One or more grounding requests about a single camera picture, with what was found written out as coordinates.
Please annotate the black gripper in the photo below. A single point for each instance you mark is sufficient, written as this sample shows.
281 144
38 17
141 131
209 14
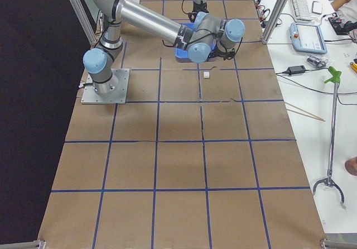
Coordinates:
222 52

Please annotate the white block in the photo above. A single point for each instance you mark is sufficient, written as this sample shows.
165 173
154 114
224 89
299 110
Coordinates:
206 74

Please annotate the blue plastic tray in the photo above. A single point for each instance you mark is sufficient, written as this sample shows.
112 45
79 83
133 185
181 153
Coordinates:
180 54

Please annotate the black power brick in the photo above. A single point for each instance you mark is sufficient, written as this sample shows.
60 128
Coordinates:
294 70

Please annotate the teach pendant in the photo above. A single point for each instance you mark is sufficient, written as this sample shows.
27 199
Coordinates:
307 38

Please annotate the white keyboard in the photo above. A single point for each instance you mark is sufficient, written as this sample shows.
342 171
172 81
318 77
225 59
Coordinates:
301 11

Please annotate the white smartphone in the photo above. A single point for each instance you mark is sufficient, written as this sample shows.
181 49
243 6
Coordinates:
317 7

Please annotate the reacher grabber tool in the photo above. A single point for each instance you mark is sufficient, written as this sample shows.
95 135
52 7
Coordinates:
328 181

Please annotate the wooden chopstick pair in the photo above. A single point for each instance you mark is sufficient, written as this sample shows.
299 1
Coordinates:
294 109

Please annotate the aluminium frame post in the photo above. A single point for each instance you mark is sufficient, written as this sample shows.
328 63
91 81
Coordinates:
276 12

